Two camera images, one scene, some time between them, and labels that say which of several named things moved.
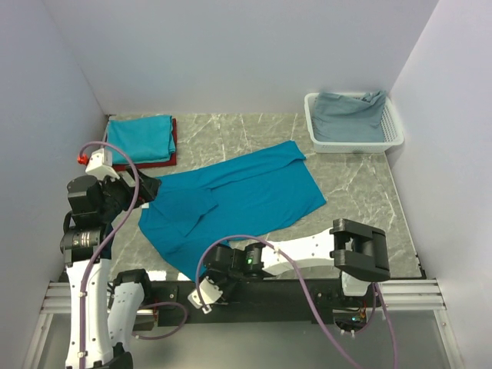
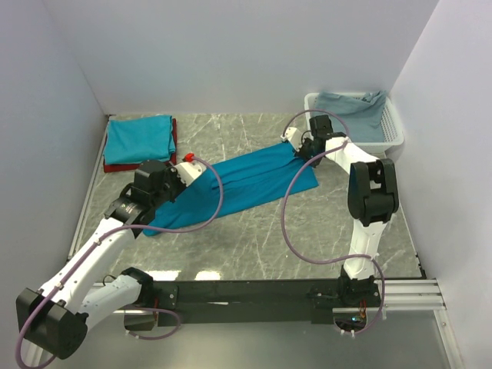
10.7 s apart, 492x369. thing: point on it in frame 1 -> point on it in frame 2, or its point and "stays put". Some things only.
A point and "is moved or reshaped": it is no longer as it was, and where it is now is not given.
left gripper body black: x=118 y=196 -> x=173 y=187
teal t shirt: x=191 y=212 is moved or reshaped
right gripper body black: x=226 y=282 -> x=307 y=151
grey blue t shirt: x=344 y=118 stays put
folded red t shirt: x=173 y=161 stays put
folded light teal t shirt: x=148 y=140 stays put
